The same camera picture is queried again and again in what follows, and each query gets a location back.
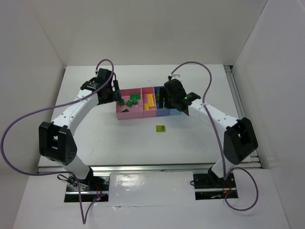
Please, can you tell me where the yellow long lego plate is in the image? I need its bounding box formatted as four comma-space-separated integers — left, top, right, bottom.
147, 94, 155, 108

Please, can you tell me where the dark green long lego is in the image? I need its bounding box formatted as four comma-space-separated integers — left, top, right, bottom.
130, 94, 141, 100

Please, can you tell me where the dark green square lego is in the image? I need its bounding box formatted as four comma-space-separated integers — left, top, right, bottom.
126, 101, 133, 107

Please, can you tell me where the yellow short lego brick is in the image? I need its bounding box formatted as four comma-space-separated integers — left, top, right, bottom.
143, 103, 150, 111

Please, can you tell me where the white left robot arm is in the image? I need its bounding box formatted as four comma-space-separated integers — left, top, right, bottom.
39, 68, 122, 186

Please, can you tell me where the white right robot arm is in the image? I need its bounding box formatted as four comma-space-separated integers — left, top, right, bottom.
159, 79, 258, 179

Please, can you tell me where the light blue bin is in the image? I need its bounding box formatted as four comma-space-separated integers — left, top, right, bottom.
169, 108, 182, 115

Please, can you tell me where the large pink bin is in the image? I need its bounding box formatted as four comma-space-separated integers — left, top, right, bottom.
116, 88, 143, 120

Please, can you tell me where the dark blue bin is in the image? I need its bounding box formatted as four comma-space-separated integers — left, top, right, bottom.
154, 86, 170, 116

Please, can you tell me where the small pink bin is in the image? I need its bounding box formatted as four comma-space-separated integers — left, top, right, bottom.
141, 87, 157, 117

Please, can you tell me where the lime stacked lego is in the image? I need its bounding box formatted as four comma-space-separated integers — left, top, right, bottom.
156, 125, 165, 133

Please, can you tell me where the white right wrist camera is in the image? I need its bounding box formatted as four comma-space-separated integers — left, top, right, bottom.
168, 74, 180, 80

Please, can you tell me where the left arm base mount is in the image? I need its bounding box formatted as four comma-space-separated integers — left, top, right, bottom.
57, 174, 110, 203

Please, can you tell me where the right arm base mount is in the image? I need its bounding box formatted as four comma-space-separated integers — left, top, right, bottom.
190, 169, 238, 200

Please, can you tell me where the aluminium front rail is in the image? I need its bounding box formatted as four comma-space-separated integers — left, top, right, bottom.
38, 162, 220, 174

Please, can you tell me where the aluminium rail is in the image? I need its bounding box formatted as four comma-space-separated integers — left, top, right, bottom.
224, 65, 262, 169
38, 162, 220, 174

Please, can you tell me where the aluminium right rail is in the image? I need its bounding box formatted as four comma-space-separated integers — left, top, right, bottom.
224, 65, 262, 169

